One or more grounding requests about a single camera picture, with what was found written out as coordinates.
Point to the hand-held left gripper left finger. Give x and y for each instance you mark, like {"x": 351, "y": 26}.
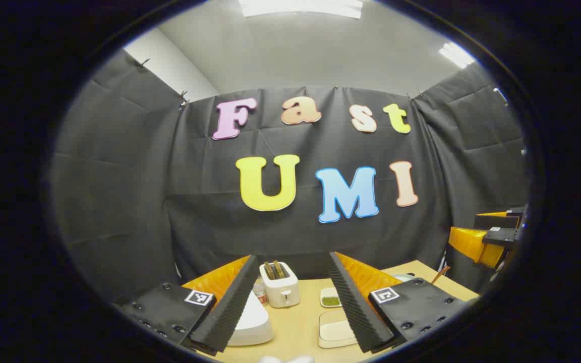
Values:
{"x": 232, "y": 307}

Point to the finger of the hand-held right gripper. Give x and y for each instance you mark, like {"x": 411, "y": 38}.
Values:
{"x": 472, "y": 244}
{"x": 497, "y": 220}

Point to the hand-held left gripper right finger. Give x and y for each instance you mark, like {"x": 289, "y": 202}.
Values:
{"x": 353, "y": 307}

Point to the white rice cooker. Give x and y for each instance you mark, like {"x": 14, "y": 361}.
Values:
{"x": 255, "y": 322}

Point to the clear plastic rice tray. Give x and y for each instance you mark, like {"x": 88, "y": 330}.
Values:
{"x": 332, "y": 327}

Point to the brown wooden spoon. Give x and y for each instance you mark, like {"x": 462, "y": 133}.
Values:
{"x": 440, "y": 275}

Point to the white divided bean dish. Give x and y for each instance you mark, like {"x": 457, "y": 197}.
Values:
{"x": 331, "y": 298}

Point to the clear bottle with red label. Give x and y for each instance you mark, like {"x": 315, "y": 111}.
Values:
{"x": 260, "y": 295}

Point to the brown toast slice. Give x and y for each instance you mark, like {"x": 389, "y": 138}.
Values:
{"x": 278, "y": 269}
{"x": 269, "y": 270}

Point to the white toaster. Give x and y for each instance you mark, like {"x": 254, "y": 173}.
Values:
{"x": 283, "y": 292}

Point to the light green plate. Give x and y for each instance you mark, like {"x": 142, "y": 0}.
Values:
{"x": 404, "y": 277}

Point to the black backdrop cloth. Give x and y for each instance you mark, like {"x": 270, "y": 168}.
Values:
{"x": 169, "y": 191}

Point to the ceiling light panel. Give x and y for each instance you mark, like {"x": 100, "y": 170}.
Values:
{"x": 300, "y": 7}
{"x": 456, "y": 54}

